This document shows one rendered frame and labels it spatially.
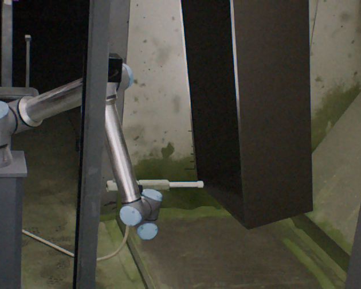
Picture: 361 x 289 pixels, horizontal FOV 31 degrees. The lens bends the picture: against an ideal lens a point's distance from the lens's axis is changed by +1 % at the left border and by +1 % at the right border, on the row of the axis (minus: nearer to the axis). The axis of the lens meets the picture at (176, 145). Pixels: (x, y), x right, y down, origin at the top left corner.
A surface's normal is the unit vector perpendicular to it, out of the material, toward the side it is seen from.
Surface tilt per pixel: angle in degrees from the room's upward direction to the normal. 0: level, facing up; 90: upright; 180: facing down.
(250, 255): 0
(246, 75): 90
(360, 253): 90
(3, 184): 90
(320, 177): 57
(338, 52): 90
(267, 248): 0
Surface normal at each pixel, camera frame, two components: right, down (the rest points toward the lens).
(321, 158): -0.75, -0.51
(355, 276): -0.96, 0.00
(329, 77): 0.28, 0.32
